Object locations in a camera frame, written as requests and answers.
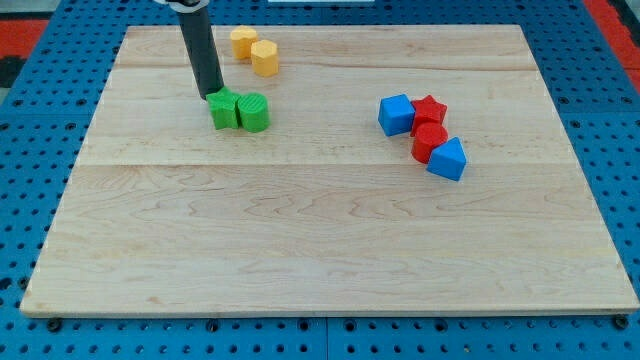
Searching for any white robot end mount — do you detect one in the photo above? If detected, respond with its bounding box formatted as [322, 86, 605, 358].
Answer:
[154, 0, 210, 9]

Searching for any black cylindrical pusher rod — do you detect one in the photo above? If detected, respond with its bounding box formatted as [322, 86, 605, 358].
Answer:
[178, 5, 224, 99]

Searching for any yellow heart block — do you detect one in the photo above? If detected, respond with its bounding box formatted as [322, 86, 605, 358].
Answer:
[229, 25, 259, 60]

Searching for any yellow hexagon block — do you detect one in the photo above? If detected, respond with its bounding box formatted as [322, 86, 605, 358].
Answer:
[251, 40, 279, 77]

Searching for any green star block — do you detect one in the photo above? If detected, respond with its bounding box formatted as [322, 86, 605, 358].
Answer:
[206, 86, 241, 130]

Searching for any green cylinder block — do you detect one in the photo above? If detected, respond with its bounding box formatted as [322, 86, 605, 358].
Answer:
[237, 93, 270, 132]

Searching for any blue cube block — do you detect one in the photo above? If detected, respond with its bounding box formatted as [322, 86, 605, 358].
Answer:
[378, 94, 415, 137]

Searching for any light wooden board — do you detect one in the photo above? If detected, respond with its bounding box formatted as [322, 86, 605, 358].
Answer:
[21, 25, 639, 318]

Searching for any red star block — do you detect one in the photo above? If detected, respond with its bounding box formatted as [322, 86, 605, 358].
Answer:
[410, 95, 448, 136]

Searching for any red cylinder block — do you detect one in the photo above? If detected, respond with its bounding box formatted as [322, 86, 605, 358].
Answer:
[411, 122, 448, 164]

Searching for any blue triangle block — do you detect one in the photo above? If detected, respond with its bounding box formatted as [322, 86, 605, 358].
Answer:
[426, 137, 467, 181]

